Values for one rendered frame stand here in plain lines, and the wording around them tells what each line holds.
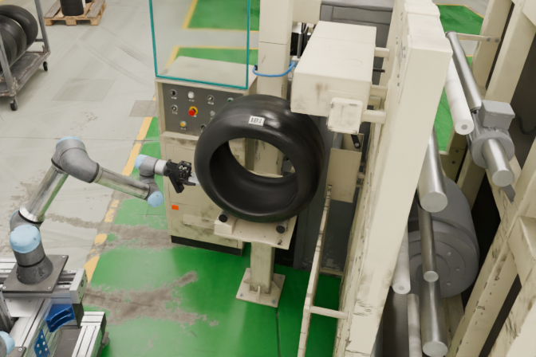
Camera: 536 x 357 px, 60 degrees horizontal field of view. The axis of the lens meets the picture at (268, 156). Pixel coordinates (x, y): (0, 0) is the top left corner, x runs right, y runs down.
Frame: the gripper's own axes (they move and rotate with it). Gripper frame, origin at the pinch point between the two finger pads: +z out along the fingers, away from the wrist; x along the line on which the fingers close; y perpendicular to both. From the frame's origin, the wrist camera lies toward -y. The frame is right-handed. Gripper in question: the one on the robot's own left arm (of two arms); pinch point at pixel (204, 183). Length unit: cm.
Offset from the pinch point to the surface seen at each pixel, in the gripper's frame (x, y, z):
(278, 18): 27, 78, 17
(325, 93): -35, 77, 46
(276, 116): -5, 48, 28
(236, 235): -9.0, -18.5, 21.2
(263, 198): 9.6, -7.0, 28.5
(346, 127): -45, 72, 55
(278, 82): 27, 49, 22
